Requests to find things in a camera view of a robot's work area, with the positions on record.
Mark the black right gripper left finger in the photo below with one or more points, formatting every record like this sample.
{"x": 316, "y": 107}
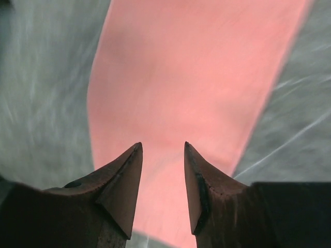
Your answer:
{"x": 96, "y": 210}

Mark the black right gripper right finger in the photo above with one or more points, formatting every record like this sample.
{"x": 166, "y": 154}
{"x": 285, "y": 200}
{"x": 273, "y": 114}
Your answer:
{"x": 226, "y": 213}

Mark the salmon pink towel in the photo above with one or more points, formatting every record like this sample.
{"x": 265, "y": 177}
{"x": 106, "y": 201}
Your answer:
{"x": 170, "y": 72}

